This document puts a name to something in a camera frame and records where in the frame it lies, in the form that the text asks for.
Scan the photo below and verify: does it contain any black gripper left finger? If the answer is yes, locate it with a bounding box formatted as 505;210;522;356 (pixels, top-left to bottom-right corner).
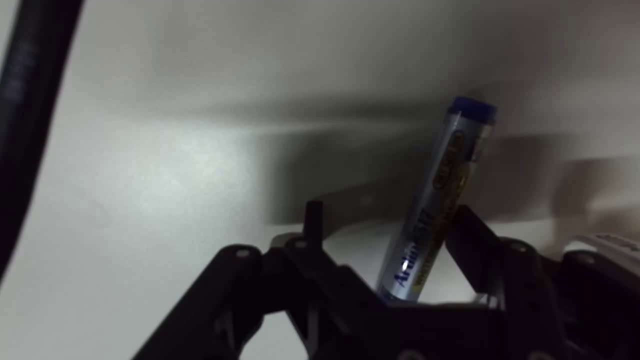
134;200;381;360

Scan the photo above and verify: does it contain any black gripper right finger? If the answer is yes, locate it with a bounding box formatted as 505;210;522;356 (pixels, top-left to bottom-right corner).
447;205;640;360

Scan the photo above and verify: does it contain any blue capped marker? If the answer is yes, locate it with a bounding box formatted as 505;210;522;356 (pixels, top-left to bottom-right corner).
376;96;496;301

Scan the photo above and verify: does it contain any thick black wrist cable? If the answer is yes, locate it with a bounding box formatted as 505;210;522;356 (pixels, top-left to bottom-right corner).
0;0;86;282

